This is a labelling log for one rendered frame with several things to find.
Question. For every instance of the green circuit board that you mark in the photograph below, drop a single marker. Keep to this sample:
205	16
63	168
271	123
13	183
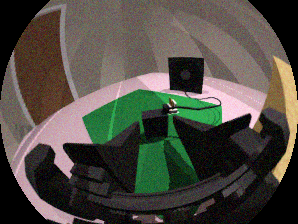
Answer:
162	164

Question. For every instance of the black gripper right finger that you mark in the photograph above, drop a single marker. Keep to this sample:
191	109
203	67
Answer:
204	143

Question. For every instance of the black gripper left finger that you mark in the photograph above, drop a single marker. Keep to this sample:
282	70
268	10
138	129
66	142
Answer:
118	157

